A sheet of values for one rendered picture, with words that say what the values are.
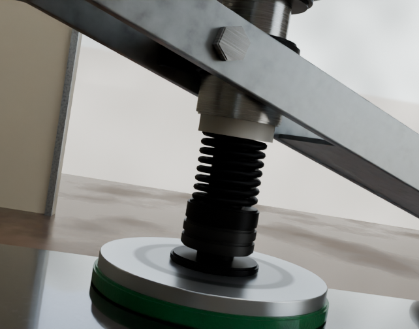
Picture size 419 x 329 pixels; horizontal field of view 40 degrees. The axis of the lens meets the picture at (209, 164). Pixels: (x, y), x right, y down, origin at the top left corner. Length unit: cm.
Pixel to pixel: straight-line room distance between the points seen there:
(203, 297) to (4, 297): 15
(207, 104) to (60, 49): 490
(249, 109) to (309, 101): 5
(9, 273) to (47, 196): 482
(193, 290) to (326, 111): 19
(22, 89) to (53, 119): 37
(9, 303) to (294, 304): 22
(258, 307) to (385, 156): 20
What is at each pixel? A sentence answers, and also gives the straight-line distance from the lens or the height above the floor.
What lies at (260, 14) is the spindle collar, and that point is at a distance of 52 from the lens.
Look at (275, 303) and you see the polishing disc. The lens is 47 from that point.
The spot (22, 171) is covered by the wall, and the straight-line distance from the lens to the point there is 545.
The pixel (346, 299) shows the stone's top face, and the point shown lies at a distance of 64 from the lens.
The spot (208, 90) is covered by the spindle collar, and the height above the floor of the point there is 99.
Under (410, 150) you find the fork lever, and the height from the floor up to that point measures 97.
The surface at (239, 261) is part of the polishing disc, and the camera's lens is 55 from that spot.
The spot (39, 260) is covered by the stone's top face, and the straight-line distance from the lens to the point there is 59.
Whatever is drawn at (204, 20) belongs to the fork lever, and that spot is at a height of 104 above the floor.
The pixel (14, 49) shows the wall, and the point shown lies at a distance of 549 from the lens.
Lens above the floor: 95
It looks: 3 degrees down
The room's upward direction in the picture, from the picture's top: 9 degrees clockwise
